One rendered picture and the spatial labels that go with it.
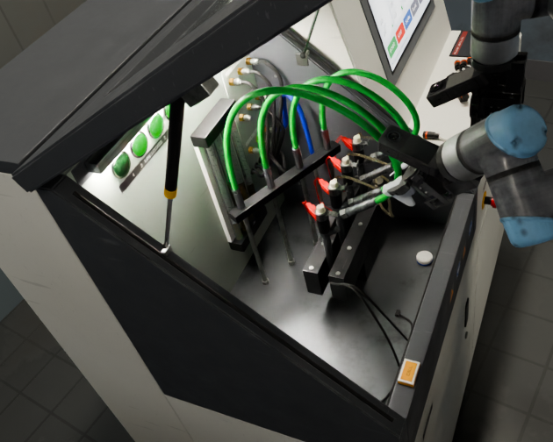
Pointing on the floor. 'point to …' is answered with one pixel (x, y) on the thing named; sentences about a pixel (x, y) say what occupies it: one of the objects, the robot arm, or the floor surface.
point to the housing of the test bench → (90, 17)
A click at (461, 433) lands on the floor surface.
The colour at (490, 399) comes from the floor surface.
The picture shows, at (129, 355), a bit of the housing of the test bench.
